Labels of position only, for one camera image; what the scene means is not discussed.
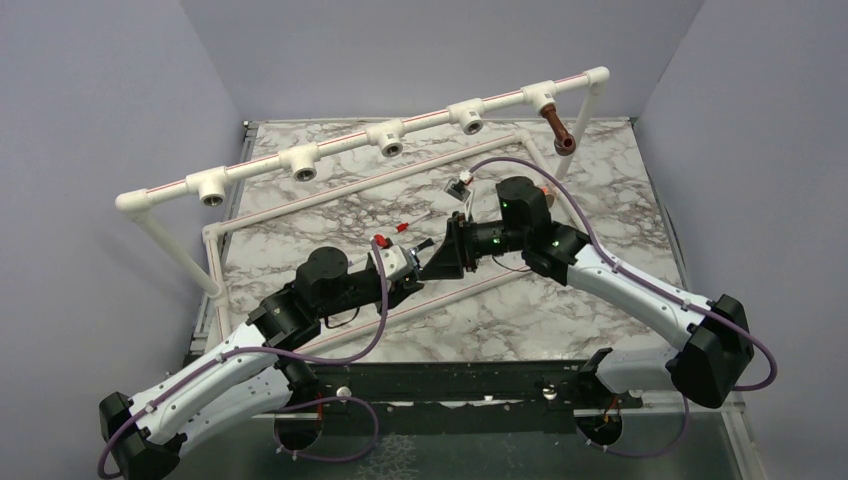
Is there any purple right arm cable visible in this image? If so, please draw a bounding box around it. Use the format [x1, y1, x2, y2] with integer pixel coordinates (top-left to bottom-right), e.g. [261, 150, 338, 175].
[463, 156, 779, 392]

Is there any brown plastic faucet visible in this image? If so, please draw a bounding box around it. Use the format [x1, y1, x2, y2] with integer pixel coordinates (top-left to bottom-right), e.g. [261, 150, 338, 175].
[539, 103, 577, 157]

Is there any white PVC pipe frame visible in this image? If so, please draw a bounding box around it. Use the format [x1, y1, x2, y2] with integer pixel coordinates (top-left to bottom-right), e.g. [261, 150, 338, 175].
[115, 66, 610, 347]

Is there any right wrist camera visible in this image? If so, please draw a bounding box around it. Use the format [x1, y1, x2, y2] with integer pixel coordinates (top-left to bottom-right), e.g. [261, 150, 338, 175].
[444, 171, 475, 221]

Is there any chrome metal faucet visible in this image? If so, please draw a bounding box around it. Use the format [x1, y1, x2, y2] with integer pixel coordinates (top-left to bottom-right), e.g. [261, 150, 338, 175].
[407, 238, 435, 268]

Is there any black orange faucet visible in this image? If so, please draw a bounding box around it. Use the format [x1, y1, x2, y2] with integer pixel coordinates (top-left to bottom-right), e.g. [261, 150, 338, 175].
[541, 186, 555, 205]

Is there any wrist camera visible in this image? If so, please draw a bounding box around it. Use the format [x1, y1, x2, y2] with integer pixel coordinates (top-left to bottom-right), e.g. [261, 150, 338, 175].
[444, 171, 475, 221]
[373, 234, 416, 282]

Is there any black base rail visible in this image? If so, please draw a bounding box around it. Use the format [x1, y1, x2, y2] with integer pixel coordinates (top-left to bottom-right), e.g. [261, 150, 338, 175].
[273, 360, 643, 445]

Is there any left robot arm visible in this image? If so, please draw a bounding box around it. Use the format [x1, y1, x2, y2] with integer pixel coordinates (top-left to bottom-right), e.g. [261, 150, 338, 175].
[97, 241, 423, 479]

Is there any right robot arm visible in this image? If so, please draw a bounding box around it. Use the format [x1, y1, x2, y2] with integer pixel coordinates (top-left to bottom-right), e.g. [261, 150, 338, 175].
[420, 176, 754, 408]

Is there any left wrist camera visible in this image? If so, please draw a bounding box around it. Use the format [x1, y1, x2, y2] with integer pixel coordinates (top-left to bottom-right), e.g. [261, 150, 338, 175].
[373, 234, 416, 282]

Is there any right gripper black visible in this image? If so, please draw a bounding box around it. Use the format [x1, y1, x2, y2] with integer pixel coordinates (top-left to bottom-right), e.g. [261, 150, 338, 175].
[420, 212, 528, 282]

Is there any white red marker pen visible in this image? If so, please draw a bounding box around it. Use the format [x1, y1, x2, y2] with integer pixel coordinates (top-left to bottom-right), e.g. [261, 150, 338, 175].
[395, 212, 431, 233]

